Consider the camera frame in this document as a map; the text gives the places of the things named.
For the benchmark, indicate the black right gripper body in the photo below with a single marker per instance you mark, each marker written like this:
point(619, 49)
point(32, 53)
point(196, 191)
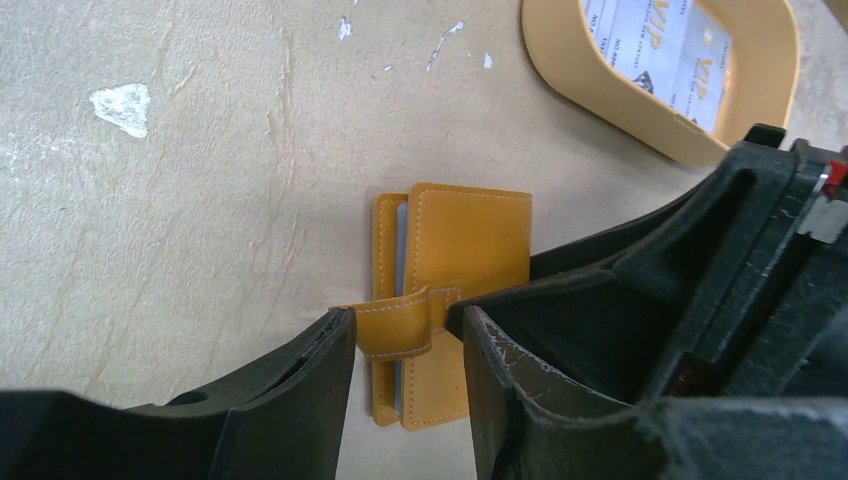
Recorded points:
point(764, 244)

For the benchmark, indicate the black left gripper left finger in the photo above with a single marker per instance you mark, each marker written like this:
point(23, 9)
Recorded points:
point(280, 416)

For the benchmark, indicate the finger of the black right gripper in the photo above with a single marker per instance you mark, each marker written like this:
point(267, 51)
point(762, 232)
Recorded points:
point(600, 310)

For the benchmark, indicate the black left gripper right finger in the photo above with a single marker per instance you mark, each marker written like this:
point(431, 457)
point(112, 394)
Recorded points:
point(531, 421)

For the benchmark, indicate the orange leather card holder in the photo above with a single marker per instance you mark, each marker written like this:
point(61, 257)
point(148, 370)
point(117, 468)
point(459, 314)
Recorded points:
point(433, 247)

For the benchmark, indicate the orange oval tray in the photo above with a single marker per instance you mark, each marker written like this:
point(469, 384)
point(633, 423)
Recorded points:
point(761, 80)

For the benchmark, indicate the loose card in tray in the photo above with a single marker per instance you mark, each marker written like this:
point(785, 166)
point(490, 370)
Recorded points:
point(702, 70)

